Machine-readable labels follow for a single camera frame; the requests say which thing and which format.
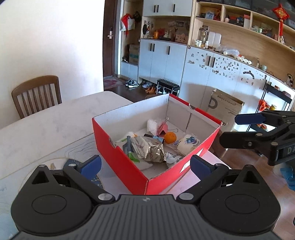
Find white blueberry snack packet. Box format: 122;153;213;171
173;134;201;155

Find orange tangerine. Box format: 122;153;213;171
164;132;177;144

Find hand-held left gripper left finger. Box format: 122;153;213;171
31;155;116;205

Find patterned red doormat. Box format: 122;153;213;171
103;77;126;90

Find grey wall cabinet unit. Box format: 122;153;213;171
119;0;295;148

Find large flat cardboard box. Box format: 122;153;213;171
209;89;245;132

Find black metal cart rack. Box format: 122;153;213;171
255;81;295;120

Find blue white food packet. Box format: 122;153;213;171
165;151;185;164

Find red knot ornament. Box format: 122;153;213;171
272;3;290;37

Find cardboard box with green print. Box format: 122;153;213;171
129;44;140;64

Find pink binder clip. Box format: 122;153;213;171
155;116;179;136

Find hanging red white bags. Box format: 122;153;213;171
121;13;136;31

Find black shoe rack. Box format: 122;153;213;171
157;79;180;96

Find blue slippers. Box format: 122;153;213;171
280;166;295;191

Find white green plastic packet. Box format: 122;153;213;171
126;151;154;171

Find silver foil snack packet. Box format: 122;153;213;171
134;136;167;163

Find red cardboard box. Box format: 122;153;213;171
92;93;222;195

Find brown entrance door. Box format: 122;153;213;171
103;0;125;78

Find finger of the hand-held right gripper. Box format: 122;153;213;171
235;110;291;130
219;125;288;154

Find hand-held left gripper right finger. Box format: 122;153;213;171
176;155;263;205

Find slatted wooden chair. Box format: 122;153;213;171
11;75;62;119

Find clear plastic bag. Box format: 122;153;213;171
147;118;165;134

